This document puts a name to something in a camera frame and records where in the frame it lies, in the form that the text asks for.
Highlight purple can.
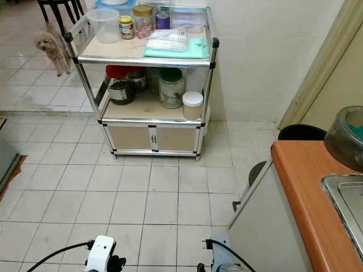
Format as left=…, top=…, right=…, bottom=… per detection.
left=155, top=11, right=171, bottom=31

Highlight small yellow-lid jar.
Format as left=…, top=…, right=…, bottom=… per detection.
left=119, top=15, right=134, bottom=40

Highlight dark round bin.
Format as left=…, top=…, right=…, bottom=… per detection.
left=248, top=161, right=267, bottom=188

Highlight white kitchen cabinet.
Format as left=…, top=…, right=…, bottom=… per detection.
left=227, top=159, right=318, bottom=272

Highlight clear plastic jug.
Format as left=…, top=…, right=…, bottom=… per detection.
left=87, top=7, right=121, bottom=45

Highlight green-lid glass jar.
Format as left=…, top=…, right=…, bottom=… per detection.
left=159, top=68, right=186, bottom=110

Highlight clear lidded plastic box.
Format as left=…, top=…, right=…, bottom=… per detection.
left=169, top=7, right=206, bottom=33

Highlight black chair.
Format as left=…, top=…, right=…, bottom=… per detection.
left=37, top=0, right=86, bottom=38

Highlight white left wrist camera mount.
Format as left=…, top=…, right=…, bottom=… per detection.
left=84, top=235, right=115, bottom=272

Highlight gold-lid jar pink contents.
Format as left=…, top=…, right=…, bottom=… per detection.
left=133, top=5, right=155, bottom=39

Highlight clear plastic bag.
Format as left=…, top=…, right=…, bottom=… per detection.
left=146, top=29, right=189, bottom=53

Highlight wooden door frame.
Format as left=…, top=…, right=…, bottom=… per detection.
left=278, top=0, right=363, bottom=130

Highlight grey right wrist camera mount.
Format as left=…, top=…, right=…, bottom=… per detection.
left=210, top=234, right=239, bottom=272

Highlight black trash bin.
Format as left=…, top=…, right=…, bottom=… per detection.
left=278, top=124, right=327, bottom=141

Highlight brown curly dog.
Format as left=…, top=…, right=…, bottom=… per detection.
left=33, top=29, right=71, bottom=77

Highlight glass bowl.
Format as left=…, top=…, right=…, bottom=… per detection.
left=324, top=106, right=363, bottom=171

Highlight mint green cloth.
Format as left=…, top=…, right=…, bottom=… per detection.
left=143, top=39, right=209, bottom=60

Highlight red-lid dark jar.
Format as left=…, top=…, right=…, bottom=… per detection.
left=105, top=65, right=134, bottom=107

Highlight white-lid jar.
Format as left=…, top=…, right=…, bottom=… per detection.
left=182, top=91, right=204, bottom=120

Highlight blue-lidded container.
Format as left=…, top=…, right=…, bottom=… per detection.
left=95, top=0, right=137, bottom=16

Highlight steel shelf cart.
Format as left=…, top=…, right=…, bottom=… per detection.
left=64, top=6, right=220, bottom=162

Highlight dark glass jar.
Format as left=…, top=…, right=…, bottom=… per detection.
left=128, top=67, right=148, bottom=93

